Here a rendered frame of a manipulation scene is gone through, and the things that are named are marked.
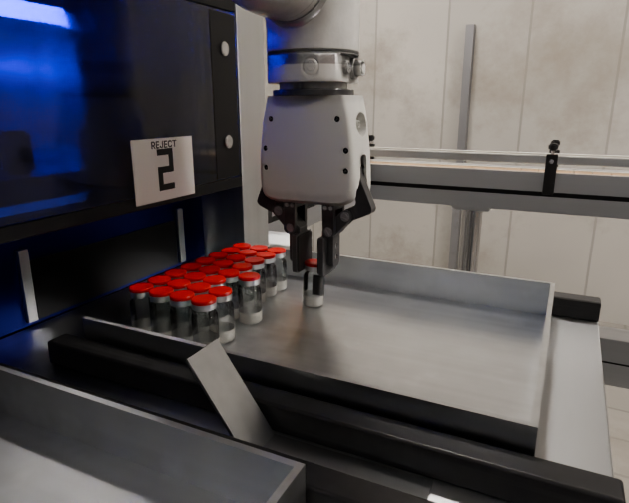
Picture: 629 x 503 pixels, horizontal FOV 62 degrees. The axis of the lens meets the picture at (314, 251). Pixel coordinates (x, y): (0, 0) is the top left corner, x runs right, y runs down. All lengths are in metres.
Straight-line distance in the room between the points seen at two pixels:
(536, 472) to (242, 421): 0.16
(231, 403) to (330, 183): 0.23
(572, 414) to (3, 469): 0.35
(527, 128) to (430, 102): 0.52
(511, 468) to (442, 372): 0.13
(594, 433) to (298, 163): 0.31
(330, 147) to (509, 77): 2.50
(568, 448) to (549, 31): 2.67
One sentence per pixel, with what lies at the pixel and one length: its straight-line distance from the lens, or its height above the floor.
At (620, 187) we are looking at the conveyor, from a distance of 1.31.
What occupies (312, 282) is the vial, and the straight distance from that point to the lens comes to 0.52.
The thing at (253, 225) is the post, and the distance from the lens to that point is 0.68.
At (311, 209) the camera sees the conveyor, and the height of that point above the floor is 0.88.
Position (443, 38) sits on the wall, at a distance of 3.03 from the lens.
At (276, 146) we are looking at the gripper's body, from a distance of 0.50.
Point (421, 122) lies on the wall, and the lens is 3.03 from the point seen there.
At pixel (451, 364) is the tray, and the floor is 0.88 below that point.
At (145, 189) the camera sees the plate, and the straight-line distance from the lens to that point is 0.52.
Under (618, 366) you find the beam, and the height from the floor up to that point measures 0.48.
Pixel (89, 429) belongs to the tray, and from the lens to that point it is 0.36.
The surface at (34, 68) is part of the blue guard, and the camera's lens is 0.45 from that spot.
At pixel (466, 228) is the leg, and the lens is 1.38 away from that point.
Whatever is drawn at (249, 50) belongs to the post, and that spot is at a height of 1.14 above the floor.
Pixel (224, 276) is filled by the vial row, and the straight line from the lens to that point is 0.49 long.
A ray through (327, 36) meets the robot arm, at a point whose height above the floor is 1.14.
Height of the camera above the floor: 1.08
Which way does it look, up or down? 16 degrees down
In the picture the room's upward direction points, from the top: straight up
